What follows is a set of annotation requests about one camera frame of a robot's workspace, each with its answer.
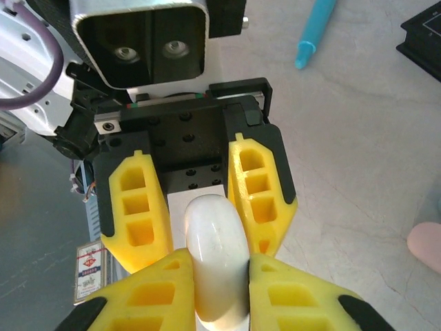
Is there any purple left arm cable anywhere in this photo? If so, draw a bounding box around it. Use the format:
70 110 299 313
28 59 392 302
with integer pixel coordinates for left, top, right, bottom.
0 0 65 111

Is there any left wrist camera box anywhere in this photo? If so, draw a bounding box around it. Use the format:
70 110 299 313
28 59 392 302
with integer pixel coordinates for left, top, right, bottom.
68 0 227 101

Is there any black folding chessboard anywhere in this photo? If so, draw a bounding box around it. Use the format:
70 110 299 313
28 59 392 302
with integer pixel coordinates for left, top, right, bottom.
395 9 441 83

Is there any teal marker pen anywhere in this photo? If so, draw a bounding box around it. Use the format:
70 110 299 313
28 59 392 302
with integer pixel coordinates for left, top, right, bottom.
294 0 340 70

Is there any pink earbud charging case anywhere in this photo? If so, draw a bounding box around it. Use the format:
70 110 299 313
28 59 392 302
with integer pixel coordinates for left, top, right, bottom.
406 221 441 275

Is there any playing card box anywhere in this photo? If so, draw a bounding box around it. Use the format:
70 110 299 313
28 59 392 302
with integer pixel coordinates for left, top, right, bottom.
73 240 108 307

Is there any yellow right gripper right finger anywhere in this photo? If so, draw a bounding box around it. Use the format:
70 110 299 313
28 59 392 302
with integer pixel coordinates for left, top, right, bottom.
247 257 397 331

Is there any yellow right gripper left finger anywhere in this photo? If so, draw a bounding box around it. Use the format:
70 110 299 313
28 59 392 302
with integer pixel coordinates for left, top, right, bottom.
51 247 198 331

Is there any white earbud charging case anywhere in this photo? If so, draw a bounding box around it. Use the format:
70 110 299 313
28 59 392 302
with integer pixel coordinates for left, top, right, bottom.
185 194 252 331

